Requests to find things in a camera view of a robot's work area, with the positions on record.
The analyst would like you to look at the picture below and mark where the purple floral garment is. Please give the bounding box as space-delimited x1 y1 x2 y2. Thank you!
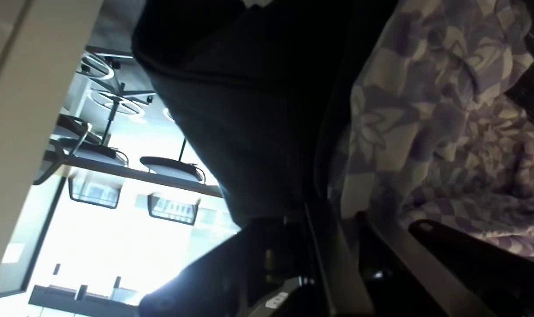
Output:
330 0 534 260

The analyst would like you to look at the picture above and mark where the black mesh office stool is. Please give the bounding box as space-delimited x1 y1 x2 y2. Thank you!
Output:
47 47 158 167

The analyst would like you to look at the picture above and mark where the open laptop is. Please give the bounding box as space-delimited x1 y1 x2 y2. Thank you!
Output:
147 191 203 227
68 170 126 211

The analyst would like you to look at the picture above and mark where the navy blue drawstring garment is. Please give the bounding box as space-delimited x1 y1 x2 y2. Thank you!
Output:
131 0 364 228

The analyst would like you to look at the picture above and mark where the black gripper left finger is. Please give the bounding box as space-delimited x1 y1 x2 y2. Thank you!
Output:
138 200 378 317

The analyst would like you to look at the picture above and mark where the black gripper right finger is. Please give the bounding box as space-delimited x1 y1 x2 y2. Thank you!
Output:
360 211 534 317

